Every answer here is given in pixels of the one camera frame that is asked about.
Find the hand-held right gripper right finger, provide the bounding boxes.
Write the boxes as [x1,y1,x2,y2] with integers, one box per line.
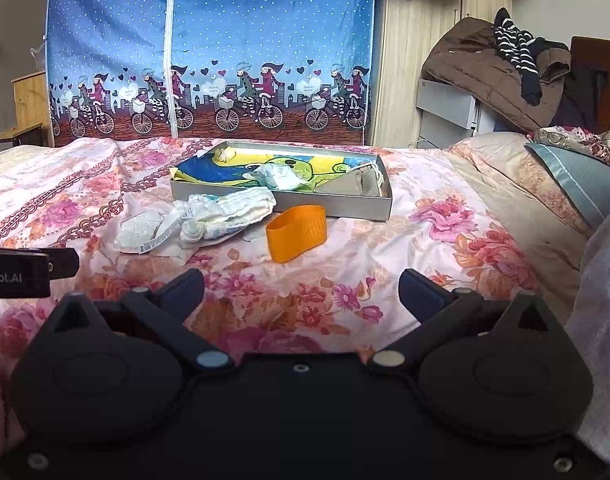
[367,268,553,373]

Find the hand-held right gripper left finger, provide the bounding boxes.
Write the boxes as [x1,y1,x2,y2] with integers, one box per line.
[52,268,236,373]

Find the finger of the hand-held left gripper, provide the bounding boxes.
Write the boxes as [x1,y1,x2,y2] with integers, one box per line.
[49,248,79,277]

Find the white bead pouch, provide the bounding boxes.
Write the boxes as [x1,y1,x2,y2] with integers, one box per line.
[112,207,186,256]

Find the white cloth bundle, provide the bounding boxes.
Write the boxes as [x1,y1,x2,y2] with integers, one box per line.
[174,187,277,246]

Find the orange ribbed band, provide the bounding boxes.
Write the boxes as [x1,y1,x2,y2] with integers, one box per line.
[265,203,329,263]

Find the yellow blue printed cloth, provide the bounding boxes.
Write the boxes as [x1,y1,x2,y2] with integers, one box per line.
[171,149,381,193]

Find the grey shallow box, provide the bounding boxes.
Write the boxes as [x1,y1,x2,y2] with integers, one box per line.
[170,140,397,222]

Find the white soft packet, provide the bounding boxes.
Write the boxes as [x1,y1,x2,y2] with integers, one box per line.
[250,162,303,192]

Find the pink floral bedsheet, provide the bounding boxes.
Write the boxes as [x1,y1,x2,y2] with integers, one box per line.
[0,132,586,441]

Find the wooden stool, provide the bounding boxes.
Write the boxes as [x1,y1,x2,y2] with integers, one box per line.
[0,122,44,153]

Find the beige floral quilt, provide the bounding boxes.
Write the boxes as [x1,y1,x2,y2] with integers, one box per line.
[445,131,598,321]

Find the wooden nightstand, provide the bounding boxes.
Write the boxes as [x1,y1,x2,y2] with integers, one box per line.
[11,71,53,148]

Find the light grey cloth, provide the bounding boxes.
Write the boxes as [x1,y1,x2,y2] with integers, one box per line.
[565,200,610,463]

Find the white cabinet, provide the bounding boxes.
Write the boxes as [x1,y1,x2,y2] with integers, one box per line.
[416,77,496,150]

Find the blue striped pillow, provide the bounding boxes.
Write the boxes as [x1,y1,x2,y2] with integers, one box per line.
[524,142,610,231]

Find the floral pillow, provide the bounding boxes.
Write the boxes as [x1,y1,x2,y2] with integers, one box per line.
[528,115,610,176]

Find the brown jacket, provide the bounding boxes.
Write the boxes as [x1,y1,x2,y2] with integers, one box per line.
[421,16,572,133]

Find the black garment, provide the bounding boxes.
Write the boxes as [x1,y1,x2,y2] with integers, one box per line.
[552,62,610,131]

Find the blue printed fabric wardrobe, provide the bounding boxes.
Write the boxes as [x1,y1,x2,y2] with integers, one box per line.
[44,0,383,148]

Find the dark striped garment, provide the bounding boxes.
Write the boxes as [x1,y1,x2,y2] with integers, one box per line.
[492,7,548,107]

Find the light wooden wardrobe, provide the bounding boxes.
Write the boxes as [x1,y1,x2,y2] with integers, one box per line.
[372,0,516,150]

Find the dark wooden headboard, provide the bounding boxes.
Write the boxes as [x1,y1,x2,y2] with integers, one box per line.
[552,36,610,133]

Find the beige drawstring bag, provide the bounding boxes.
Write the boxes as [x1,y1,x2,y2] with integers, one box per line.
[317,162,390,198]

